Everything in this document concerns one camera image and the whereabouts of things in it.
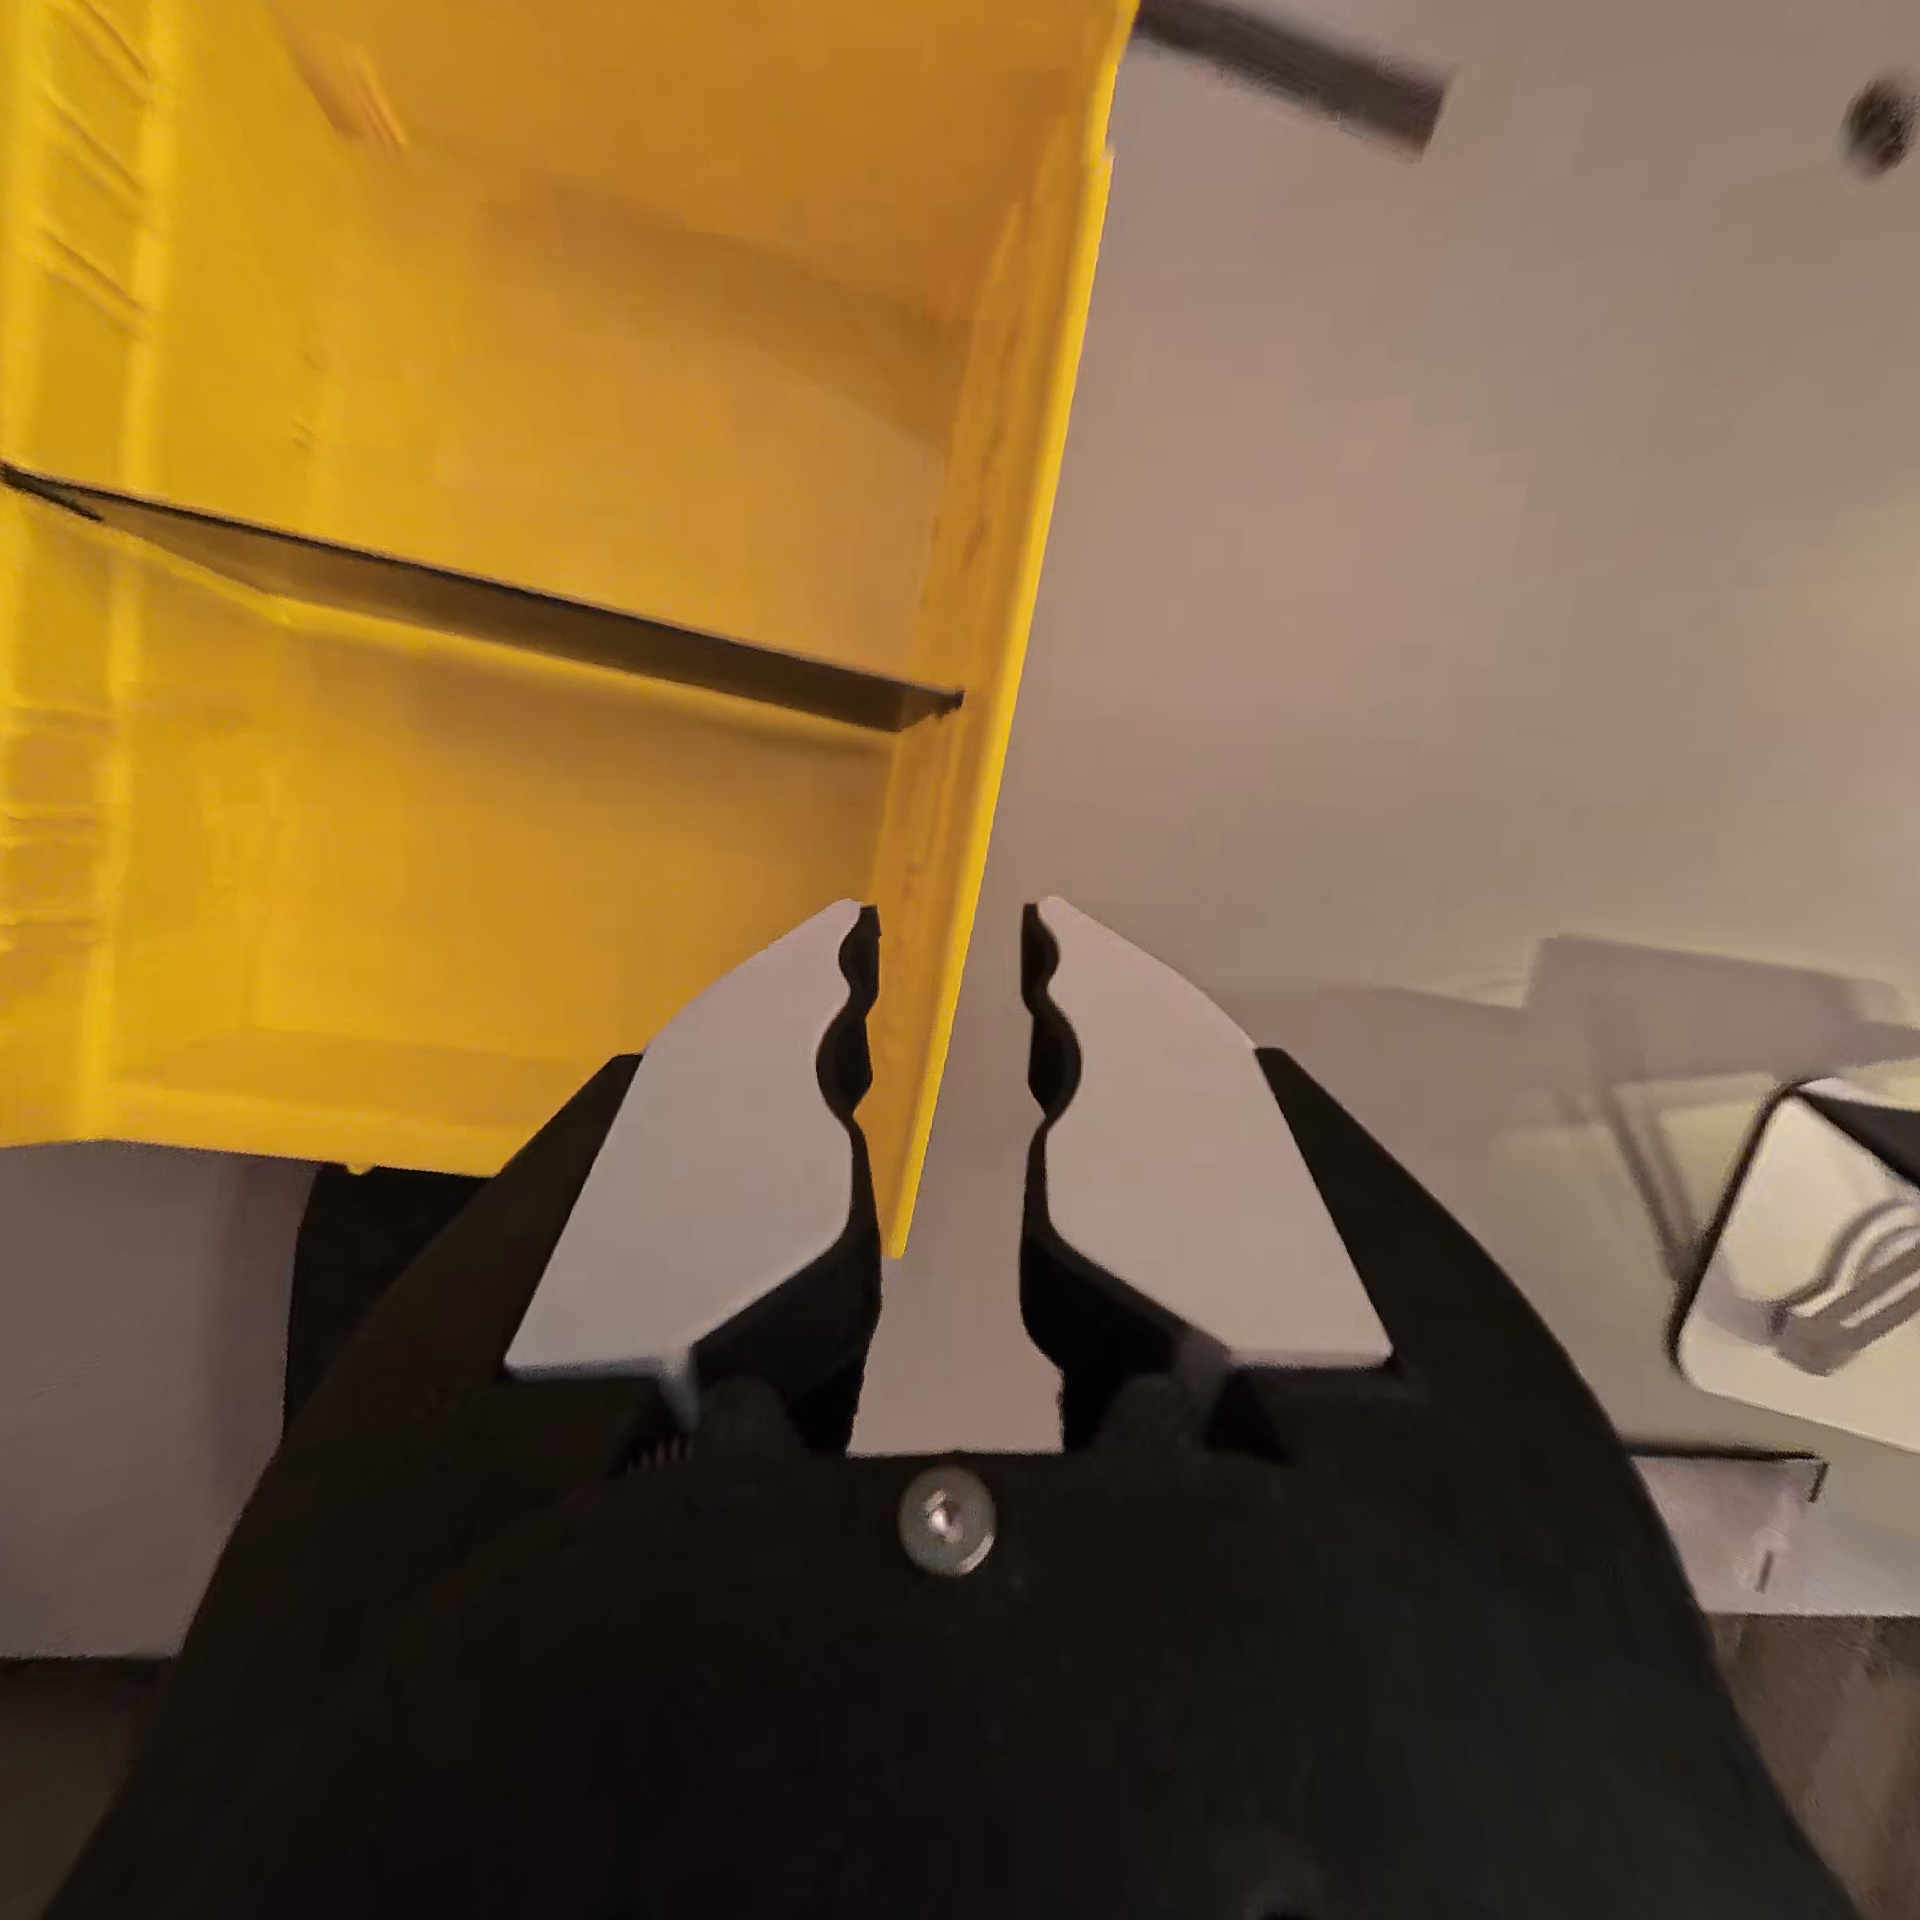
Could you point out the white rounded box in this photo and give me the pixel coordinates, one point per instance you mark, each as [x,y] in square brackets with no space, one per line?
[1770,1201]

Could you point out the black bin divider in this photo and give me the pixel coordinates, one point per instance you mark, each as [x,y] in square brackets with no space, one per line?
[525,616]

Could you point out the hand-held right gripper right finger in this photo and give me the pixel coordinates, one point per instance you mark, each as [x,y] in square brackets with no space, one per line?
[1187,1201]

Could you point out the yellow plastic bin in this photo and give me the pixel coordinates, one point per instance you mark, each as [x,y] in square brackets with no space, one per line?
[525,376]

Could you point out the black bar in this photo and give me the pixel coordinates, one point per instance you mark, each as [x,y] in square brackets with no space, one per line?
[1290,67]

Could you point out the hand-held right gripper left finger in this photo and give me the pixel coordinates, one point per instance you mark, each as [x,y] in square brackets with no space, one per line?
[706,1201]

